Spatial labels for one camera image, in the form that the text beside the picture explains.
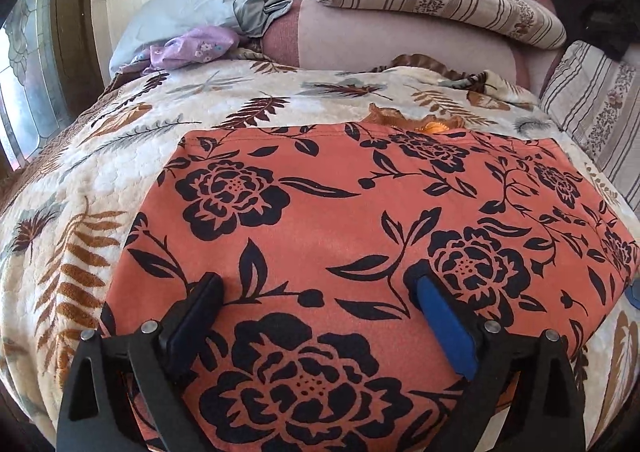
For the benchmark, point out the black clothes pile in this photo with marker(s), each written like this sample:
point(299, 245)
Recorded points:
point(585, 7)

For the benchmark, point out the cream leaf print blanket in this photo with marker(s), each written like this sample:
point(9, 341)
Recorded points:
point(100, 157)

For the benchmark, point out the grey pillow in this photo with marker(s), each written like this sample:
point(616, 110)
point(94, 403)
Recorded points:
point(190, 7)

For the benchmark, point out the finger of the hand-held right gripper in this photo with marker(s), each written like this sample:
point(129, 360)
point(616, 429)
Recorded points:
point(635, 296)

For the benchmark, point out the purple flowered cloth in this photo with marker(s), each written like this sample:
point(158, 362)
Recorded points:
point(195, 45)

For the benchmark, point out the striped floral flat cushion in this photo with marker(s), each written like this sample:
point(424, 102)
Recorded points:
point(595, 97)

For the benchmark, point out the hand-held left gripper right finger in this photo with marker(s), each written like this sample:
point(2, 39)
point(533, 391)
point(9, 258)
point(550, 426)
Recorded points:
point(450, 327)

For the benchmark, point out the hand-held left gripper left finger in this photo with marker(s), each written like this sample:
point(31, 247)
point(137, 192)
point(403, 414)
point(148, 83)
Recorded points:
point(197, 312)

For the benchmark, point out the stained glass window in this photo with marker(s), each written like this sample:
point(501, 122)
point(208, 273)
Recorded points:
point(25, 82)

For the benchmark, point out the pink mauve pillow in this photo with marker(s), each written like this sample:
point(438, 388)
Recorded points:
point(360, 42)

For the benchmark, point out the orange black floral shirt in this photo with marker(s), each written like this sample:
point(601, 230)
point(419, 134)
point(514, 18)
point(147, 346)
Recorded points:
point(325, 232)

